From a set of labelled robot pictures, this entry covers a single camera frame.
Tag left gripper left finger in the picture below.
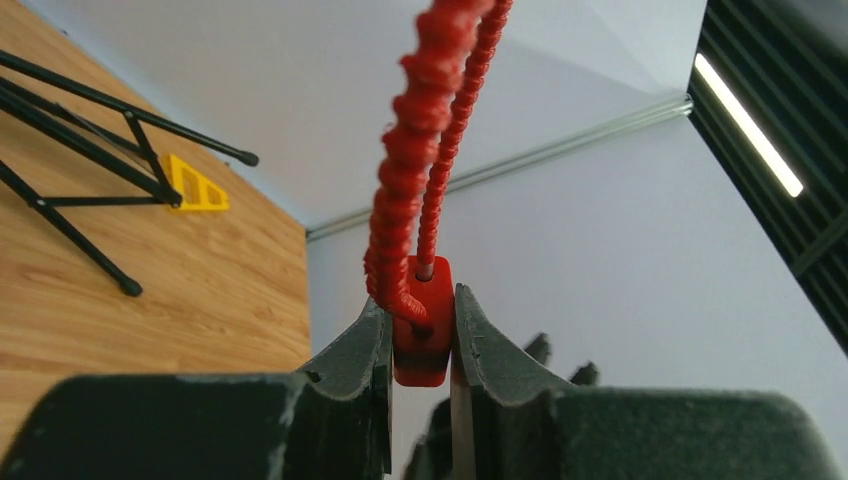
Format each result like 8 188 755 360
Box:
1 301 392 479

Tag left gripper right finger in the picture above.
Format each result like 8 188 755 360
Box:
450 284 842 479

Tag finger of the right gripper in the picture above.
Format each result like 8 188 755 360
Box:
569 361 600 386
524 332 551 366

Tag red tag with cord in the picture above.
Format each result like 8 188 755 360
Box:
363 1 513 388

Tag yellow plastic triangle piece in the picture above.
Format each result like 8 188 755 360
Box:
160 154 230 213

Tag black perforated music stand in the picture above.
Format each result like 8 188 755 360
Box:
0 49 261 298

